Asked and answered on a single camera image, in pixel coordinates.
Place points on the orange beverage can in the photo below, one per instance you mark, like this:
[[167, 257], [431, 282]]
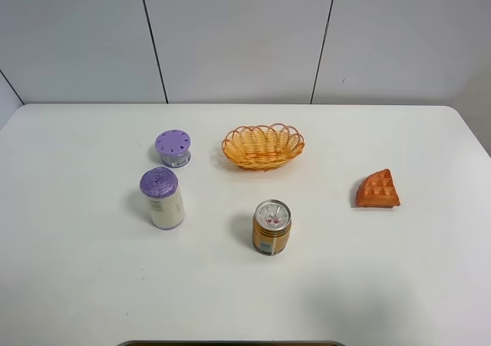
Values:
[[271, 227]]

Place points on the purple lidded air freshener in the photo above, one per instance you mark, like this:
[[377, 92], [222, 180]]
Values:
[[173, 148]]

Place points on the orange waffle slice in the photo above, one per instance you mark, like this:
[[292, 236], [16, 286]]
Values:
[[376, 191]]

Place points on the orange woven wicker basket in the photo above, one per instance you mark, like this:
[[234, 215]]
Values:
[[262, 147]]

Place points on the purple garbage bag roll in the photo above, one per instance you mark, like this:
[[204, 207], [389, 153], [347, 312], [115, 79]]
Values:
[[162, 191]]

